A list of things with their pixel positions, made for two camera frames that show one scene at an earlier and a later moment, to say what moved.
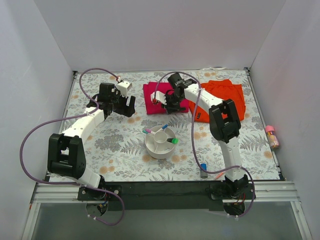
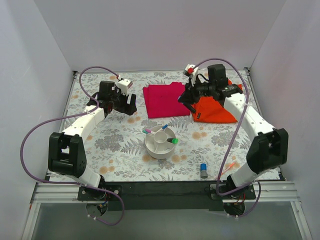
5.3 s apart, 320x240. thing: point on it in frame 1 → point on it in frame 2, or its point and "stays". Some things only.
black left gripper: [124, 106] stays
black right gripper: [169, 102] → [188, 92]
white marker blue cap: [164, 126] stays
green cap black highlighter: [173, 140] stays
